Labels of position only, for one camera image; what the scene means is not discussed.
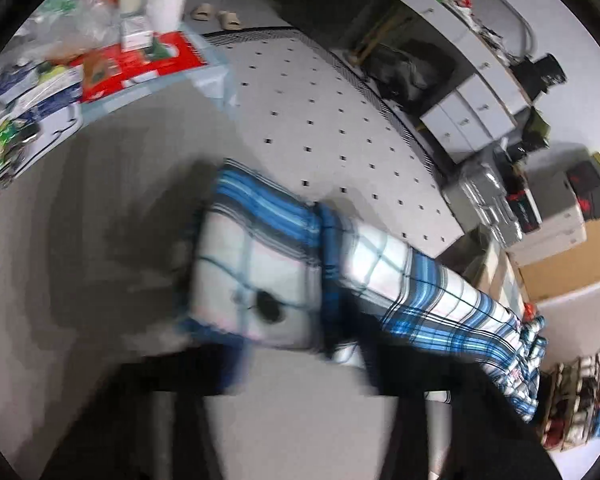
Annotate blue white plaid shirt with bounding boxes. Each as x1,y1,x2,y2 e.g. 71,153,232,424
175,159,546,422

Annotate dotted white mattress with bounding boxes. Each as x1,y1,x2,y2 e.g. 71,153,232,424
209,28,463,257

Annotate silver suitcase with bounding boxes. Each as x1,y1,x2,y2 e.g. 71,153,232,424
441,162,524,247

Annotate beige slipper right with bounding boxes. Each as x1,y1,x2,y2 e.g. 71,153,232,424
218,11,242,32

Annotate beige slipper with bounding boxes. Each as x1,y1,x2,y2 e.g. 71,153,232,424
190,3,214,22
218,11,242,32

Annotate red box on table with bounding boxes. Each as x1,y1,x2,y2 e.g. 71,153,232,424
70,32,207,103

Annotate white drawer desk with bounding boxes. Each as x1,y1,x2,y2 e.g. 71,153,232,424
399,0,531,164

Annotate beige slipper left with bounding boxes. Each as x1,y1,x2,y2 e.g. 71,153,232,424
190,3,214,22

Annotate stacked shoe boxes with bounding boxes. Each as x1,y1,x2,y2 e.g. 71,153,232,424
566,152,600,221

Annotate wooden door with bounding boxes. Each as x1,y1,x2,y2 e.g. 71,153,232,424
520,220,600,304

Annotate wooden shoe rack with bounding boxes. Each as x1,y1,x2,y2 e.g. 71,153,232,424
540,350,600,452

